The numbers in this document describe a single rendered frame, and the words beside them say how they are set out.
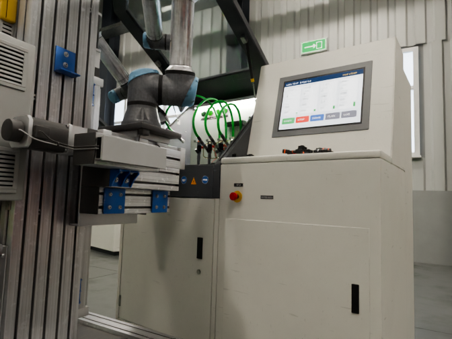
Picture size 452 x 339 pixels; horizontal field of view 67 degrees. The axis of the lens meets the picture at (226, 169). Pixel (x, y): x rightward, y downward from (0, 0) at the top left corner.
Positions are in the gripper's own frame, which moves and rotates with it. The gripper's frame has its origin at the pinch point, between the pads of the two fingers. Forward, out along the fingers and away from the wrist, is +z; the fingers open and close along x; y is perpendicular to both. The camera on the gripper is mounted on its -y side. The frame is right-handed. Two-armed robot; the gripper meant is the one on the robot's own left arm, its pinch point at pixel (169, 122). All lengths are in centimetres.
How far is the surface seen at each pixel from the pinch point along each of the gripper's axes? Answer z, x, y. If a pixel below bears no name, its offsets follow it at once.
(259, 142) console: 44, 34, -14
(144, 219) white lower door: 32, -7, 47
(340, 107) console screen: 57, 68, -38
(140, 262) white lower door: 48, -13, 64
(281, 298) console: 95, 53, 41
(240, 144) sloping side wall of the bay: 38, 33, -6
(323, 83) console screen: 44, 61, -47
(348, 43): 35, -186, -415
